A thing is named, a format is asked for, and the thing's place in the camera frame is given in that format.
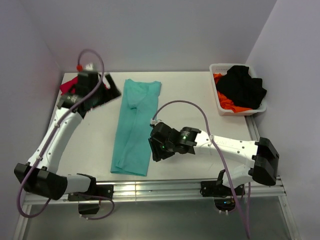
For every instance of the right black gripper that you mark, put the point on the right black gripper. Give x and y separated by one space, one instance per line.
157 154

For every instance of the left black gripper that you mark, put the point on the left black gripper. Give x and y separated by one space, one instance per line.
110 93

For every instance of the teal t-shirt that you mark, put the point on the teal t-shirt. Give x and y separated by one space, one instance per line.
132 151

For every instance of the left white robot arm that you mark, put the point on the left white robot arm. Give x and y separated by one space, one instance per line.
39 175

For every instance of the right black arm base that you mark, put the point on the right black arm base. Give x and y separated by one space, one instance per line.
223 197

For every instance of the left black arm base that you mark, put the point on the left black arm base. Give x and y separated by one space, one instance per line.
89 204

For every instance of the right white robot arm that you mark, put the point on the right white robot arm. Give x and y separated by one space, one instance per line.
258 160

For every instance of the folded red t-shirt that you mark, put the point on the folded red t-shirt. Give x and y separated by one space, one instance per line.
67 85

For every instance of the orange t-shirt in basket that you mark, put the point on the orange t-shirt in basket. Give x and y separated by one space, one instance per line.
228 104

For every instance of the white plastic basket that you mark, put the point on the white plastic basket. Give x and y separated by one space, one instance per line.
222 68

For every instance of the black t-shirt in basket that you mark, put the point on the black t-shirt in basket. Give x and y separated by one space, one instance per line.
241 88

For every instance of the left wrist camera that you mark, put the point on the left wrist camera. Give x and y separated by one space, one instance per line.
88 67

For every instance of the aluminium mounting rail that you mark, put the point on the aluminium mounting rail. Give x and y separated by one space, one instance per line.
165 190

